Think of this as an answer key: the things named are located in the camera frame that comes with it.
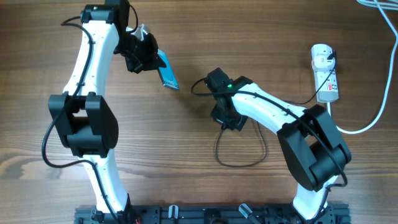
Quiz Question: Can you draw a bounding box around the blue screen smartphone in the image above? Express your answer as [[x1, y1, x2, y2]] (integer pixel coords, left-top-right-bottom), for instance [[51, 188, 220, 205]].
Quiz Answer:
[[158, 49, 179, 90]]

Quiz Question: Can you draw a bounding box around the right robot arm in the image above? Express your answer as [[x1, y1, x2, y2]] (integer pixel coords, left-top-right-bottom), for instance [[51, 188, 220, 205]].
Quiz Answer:
[[203, 68, 351, 223]]

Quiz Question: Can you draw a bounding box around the black charger cable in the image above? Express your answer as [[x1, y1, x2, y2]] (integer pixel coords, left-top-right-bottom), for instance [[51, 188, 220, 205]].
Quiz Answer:
[[215, 49, 338, 168]]

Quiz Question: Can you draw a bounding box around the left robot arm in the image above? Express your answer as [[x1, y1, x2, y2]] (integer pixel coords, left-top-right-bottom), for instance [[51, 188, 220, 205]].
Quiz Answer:
[[48, 1, 179, 223]]

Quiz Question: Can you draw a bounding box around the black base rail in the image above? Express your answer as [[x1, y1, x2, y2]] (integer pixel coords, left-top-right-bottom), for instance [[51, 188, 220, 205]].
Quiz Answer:
[[73, 203, 351, 224]]

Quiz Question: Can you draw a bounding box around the white power strip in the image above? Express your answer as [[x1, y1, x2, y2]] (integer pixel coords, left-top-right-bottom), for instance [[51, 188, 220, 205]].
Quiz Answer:
[[311, 44, 339, 103]]

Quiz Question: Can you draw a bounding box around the white charger plug adapter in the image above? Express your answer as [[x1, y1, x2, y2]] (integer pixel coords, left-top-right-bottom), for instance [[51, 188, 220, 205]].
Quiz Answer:
[[312, 55, 335, 72]]

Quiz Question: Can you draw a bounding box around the white power strip cord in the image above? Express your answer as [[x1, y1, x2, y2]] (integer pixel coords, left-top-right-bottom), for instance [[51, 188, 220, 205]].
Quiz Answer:
[[326, 0, 398, 135]]

